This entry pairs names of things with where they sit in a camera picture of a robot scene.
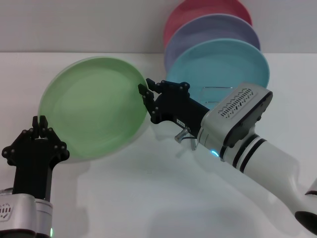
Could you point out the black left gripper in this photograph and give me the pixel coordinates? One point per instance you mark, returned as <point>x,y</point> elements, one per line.
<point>32,168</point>

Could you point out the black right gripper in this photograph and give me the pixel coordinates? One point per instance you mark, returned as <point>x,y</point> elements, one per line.
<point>178,109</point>

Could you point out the green plate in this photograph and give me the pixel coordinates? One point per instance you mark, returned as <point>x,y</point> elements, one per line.
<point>94,109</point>

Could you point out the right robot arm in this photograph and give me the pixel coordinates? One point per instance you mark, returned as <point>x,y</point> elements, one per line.
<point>267,158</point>

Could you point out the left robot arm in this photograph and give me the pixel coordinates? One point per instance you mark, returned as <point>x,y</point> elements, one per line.
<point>44,215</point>

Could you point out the light blue plate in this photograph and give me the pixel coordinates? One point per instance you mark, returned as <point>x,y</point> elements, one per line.
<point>218,64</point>

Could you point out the purple plate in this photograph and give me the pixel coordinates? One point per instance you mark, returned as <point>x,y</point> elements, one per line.
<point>213,27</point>

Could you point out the red plate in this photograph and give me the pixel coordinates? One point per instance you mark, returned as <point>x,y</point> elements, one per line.
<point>198,10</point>

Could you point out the right wrist camera housing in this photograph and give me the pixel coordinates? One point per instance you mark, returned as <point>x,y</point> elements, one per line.
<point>237,111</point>

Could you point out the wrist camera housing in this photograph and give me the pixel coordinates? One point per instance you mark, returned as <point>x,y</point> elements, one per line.
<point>237,111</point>
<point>22,213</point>

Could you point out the left wrist camera housing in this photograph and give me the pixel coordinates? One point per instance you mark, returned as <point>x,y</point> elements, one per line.
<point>22,213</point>

